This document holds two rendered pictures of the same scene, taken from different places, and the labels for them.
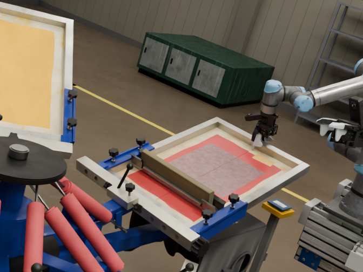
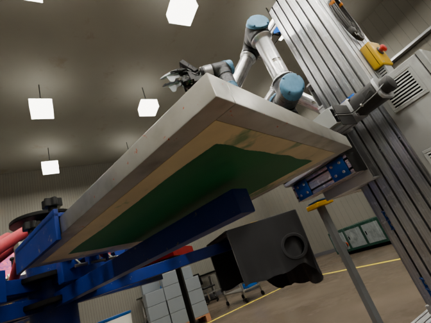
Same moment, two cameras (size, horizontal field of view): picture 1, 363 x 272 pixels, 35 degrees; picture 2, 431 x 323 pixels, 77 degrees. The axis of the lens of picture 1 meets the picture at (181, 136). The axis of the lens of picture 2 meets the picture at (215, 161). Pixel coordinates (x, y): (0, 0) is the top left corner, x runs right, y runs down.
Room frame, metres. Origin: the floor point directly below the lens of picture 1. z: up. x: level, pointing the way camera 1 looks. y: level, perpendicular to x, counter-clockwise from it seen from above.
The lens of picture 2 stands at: (0.94, -1.05, 0.77)
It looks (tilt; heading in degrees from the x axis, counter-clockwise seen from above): 21 degrees up; 29
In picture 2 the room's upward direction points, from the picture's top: 20 degrees counter-clockwise
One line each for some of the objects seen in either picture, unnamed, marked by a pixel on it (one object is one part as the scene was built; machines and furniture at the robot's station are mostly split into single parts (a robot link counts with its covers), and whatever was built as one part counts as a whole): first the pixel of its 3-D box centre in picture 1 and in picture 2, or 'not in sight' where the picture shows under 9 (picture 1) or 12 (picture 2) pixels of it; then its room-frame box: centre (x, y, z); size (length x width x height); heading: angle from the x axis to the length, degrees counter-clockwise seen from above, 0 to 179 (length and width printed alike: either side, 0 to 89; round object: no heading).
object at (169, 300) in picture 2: not in sight; (173, 300); (5.19, 3.33, 0.53); 1.07 x 0.71 x 1.06; 145
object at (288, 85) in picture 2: not in sight; (272, 59); (2.18, -0.87, 1.63); 0.15 x 0.12 x 0.55; 38
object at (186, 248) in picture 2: not in sight; (163, 257); (2.95, 1.02, 1.06); 0.61 x 0.46 x 0.12; 23
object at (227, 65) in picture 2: not in sight; (222, 69); (2.02, -0.67, 1.65); 0.11 x 0.08 x 0.09; 128
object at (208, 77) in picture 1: (206, 68); (374, 231); (9.62, -0.06, 0.33); 1.69 x 1.60 x 0.67; 62
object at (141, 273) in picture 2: (125, 239); (177, 262); (2.15, 0.09, 0.89); 1.24 x 0.06 x 0.06; 143
